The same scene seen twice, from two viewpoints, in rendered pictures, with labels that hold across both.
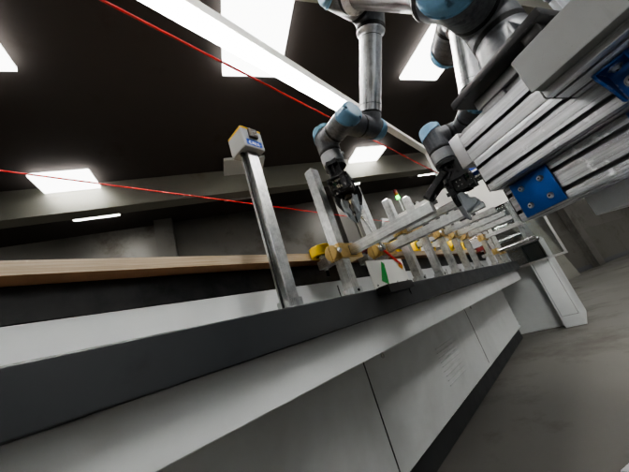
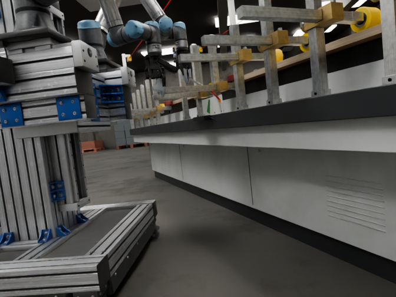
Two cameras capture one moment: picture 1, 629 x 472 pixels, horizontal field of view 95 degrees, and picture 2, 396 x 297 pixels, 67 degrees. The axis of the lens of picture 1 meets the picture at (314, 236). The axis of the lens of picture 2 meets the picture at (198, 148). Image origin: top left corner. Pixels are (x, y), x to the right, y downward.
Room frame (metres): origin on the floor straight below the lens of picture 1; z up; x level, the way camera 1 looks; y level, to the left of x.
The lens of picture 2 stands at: (1.77, -1.78, 0.65)
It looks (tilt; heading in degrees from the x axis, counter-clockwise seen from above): 4 degrees down; 118
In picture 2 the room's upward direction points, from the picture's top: 6 degrees counter-clockwise
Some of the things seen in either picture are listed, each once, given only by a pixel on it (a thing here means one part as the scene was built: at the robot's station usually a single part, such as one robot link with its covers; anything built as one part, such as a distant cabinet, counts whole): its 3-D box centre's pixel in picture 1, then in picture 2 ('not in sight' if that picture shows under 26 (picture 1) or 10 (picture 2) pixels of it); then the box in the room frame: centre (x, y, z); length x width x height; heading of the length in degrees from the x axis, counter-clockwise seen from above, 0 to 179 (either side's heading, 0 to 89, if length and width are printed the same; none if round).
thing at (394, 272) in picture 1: (389, 272); (211, 106); (1.06, -0.22, 0.75); 0.26 x 0.01 x 0.10; 140
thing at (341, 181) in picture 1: (340, 179); (182, 59); (0.86, -0.14, 1.06); 0.09 x 0.08 x 0.12; 161
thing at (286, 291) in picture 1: (268, 225); (182, 88); (0.70, 0.11, 0.92); 0.05 x 0.05 x 0.45; 50
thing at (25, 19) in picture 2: not in sight; (35, 26); (0.74, -1.02, 1.09); 0.15 x 0.15 x 0.10
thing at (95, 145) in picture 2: not in sight; (86, 147); (-9.04, 7.88, 0.24); 1.31 x 0.90 x 0.47; 22
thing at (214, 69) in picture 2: (373, 238); (215, 78); (1.10, -0.22, 0.90); 0.04 x 0.04 x 0.48; 50
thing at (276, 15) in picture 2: (450, 229); (309, 15); (1.67, -0.77, 0.95); 0.50 x 0.04 x 0.04; 50
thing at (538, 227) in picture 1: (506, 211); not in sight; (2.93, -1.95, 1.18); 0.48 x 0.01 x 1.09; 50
